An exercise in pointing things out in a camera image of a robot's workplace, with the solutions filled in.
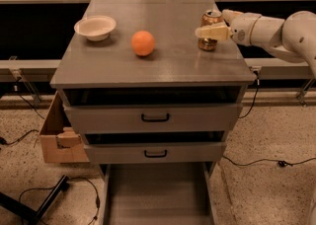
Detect black cable far left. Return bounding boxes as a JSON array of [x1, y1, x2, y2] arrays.
[[0, 77, 45, 147]]

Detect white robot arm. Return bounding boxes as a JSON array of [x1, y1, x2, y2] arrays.
[[195, 9, 316, 76]]

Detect black floor cable right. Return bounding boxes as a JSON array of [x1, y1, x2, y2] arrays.
[[222, 155, 316, 168]]

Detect grey drawer cabinet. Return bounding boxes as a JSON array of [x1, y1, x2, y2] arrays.
[[49, 0, 257, 171]]

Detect black floor cable left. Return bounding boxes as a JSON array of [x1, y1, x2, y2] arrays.
[[18, 177, 101, 225]]

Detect grey top drawer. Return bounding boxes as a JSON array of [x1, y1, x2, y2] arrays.
[[64, 104, 242, 134]]

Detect white paper bowl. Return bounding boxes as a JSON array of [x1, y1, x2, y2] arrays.
[[74, 16, 117, 41]]

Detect metal railing frame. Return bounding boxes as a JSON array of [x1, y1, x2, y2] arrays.
[[0, 0, 316, 109]]

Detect grey middle drawer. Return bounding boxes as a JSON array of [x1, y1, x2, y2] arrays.
[[84, 142, 226, 164]]

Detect black floor cable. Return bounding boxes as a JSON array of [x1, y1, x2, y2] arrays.
[[18, 177, 101, 225], [222, 155, 316, 168]]

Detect grey bottom drawer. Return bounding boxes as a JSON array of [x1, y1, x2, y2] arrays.
[[100, 162, 216, 225]]

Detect orange soda can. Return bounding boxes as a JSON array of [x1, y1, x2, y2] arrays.
[[198, 10, 223, 51]]

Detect orange fruit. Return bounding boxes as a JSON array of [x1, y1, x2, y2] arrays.
[[131, 31, 155, 56]]

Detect black stand leg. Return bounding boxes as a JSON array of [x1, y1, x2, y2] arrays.
[[0, 176, 69, 225]]

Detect grey drawer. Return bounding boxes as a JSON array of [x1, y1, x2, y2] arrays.
[[84, 142, 226, 164], [64, 104, 242, 134], [100, 162, 216, 225]]

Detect black cable behind cabinet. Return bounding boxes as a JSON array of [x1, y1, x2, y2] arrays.
[[238, 69, 261, 119]]

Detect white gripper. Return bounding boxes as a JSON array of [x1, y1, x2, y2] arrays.
[[195, 9, 261, 45]]

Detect cardboard box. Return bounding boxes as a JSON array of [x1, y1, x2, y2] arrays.
[[39, 94, 89, 164]]

